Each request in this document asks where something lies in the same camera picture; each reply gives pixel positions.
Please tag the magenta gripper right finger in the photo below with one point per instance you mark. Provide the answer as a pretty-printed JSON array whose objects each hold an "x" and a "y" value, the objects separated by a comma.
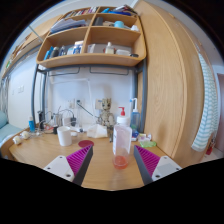
[{"x": 153, "y": 167}]

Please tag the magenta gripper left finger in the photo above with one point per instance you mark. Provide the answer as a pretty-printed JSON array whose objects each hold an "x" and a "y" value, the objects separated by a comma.
[{"x": 73, "y": 167}]

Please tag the green small packet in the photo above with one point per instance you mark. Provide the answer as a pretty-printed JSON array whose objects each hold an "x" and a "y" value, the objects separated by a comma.
[{"x": 146, "y": 144}]

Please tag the dark red round coaster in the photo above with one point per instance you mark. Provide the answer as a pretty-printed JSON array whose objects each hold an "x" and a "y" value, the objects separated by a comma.
[{"x": 85, "y": 143}]

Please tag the white mug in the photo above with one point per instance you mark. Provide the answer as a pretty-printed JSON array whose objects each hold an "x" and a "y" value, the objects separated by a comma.
[{"x": 64, "y": 136}]

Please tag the white tissue pack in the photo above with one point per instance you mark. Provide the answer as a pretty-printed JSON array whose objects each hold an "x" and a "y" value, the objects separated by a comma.
[{"x": 97, "y": 131}]

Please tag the clear plastic bottle pink bottom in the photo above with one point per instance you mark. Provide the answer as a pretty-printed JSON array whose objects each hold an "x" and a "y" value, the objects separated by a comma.
[{"x": 122, "y": 135}]

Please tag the blue spray bottle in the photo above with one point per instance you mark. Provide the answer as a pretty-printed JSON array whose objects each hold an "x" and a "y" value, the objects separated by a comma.
[{"x": 135, "y": 116}]

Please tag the white pump bottle red top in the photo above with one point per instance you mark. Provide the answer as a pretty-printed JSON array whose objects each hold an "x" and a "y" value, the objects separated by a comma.
[{"x": 122, "y": 118}]

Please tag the Groot figurine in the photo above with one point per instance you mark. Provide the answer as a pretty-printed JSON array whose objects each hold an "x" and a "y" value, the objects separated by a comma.
[{"x": 106, "y": 118}]

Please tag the small blue bottle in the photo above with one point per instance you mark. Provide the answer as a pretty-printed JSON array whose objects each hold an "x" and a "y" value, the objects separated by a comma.
[{"x": 31, "y": 124}]

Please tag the white round ball left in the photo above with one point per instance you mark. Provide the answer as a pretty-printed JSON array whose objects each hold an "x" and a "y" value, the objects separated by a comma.
[{"x": 17, "y": 140}]

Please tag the striped hanging towel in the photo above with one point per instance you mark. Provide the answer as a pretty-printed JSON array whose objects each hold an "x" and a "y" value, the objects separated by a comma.
[{"x": 209, "y": 120}]

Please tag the wooden wardrobe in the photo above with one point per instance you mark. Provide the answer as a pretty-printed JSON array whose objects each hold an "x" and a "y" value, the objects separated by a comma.
[{"x": 175, "y": 85}]

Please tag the white bottle on shelf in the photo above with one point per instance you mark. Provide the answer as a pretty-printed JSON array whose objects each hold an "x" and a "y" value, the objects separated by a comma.
[{"x": 109, "y": 48}]

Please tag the light blue cup on shelf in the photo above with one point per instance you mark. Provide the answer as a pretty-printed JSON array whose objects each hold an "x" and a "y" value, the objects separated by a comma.
[{"x": 119, "y": 24}]

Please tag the wooden wall shelf unit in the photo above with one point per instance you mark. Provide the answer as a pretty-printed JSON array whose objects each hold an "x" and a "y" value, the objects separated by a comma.
[{"x": 100, "y": 31}]

